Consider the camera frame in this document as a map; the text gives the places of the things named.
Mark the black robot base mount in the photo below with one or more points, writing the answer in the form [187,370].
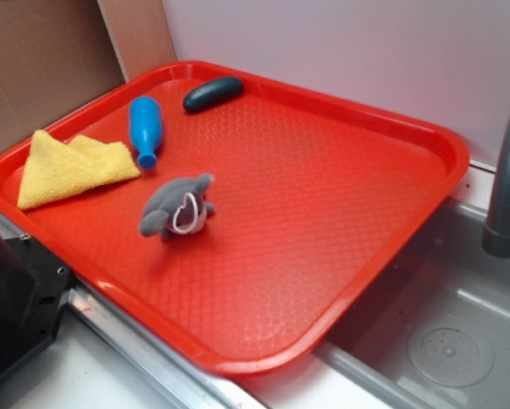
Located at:
[33,291]

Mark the grey plush elephant toy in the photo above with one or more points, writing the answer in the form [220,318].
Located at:
[177,208]

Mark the brown cardboard panel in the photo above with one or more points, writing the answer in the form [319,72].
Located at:
[56,56]

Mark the yellow microfiber cloth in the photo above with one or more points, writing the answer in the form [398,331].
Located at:
[55,170]

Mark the red plastic tray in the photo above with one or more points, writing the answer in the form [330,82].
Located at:
[313,196]

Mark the grey plastic toy sink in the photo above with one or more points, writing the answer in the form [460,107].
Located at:
[433,331]

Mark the blue plastic bottle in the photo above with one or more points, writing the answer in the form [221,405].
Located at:
[145,130]

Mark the dark green toy cucumber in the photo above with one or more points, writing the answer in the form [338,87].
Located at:
[212,93]

